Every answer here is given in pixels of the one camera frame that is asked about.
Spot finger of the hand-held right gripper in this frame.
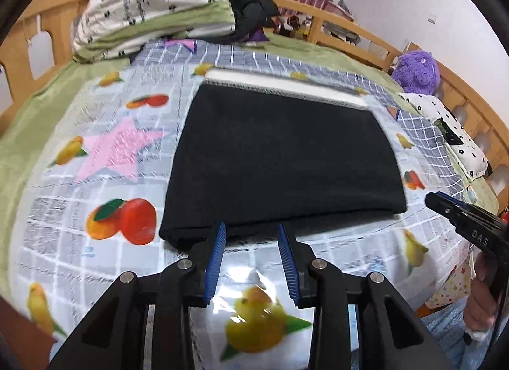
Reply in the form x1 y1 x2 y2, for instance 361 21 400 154
425 192 474 227

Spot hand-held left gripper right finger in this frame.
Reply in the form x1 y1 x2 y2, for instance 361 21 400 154
277 222 454 370

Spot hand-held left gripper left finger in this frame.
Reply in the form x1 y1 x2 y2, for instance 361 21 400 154
48 221 227 370

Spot black pants with white stripe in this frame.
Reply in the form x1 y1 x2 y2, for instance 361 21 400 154
158 68 408 249

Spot person's right hand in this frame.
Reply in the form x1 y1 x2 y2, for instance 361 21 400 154
463 251 498 344

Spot white flower print pillow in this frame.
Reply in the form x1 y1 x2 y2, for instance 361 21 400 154
401 92 490 183

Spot person's light blue jeans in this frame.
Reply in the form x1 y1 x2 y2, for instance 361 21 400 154
419 298 478 370

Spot purple plush toy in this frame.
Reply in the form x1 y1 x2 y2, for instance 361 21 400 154
392 50 441 95

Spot fruit printed plastic tablecloth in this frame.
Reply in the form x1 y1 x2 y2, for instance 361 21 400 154
8 62 470 370

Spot green fleece blanket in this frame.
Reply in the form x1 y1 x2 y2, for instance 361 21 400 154
0 32 499 212

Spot pile of black clothes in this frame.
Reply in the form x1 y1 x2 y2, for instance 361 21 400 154
223 0 279 42

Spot folded white flower print quilt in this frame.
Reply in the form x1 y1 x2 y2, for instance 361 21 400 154
72 0 237 64

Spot wooden bed frame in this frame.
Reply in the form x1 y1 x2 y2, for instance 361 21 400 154
0 0 509 215

